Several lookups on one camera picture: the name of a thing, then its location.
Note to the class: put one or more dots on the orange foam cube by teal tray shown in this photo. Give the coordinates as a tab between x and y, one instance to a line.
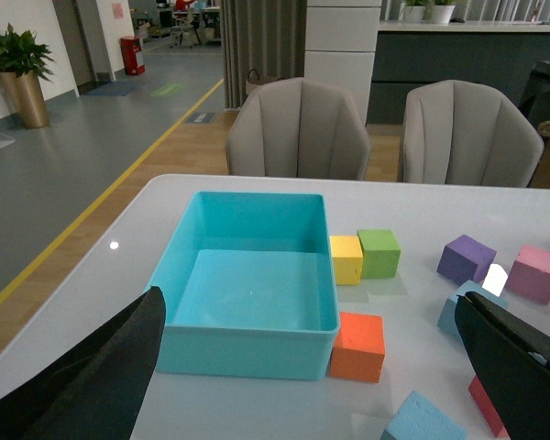
359	349

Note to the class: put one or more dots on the white plant pot on counter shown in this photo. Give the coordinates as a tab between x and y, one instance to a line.
441	11

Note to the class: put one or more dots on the grey armchair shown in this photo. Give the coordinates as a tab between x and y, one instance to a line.
299	128
465	133

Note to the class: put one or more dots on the woven basket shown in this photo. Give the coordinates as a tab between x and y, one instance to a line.
254	80

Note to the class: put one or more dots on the white pillar cabinet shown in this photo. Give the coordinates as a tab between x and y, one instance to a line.
340	46

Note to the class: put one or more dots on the grey curtain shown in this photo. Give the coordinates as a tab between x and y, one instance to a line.
266	36

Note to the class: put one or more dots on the potted green plant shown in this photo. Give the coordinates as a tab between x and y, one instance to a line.
23	62

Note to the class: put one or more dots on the grey armchair right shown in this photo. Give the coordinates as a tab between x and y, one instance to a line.
465	133

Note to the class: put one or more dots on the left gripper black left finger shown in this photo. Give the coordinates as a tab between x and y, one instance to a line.
96	389

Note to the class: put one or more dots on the black appliance box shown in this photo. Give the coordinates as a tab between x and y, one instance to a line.
535	101

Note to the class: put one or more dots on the purple foam cube far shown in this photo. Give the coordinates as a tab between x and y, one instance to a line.
465	259

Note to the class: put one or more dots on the pink foam cube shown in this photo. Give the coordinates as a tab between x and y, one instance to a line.
529	276

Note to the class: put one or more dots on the red foam cube near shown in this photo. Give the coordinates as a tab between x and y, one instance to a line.
486	408

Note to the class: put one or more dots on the teal plastic tray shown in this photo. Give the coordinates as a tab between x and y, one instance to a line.
248	282

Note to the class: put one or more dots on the light blue foam cube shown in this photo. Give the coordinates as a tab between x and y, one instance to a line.
447	322
418	418

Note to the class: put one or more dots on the dark grey counter cabinet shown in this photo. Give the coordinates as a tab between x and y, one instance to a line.
409	56

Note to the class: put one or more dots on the green foam cube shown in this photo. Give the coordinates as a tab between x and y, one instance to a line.
381	253

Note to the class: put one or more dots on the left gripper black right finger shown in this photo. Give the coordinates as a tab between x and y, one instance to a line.
512	361

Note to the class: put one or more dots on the grey armchair left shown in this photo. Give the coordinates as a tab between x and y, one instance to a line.
299	128

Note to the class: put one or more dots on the yellow foam cube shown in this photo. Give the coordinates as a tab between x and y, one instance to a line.
347	258

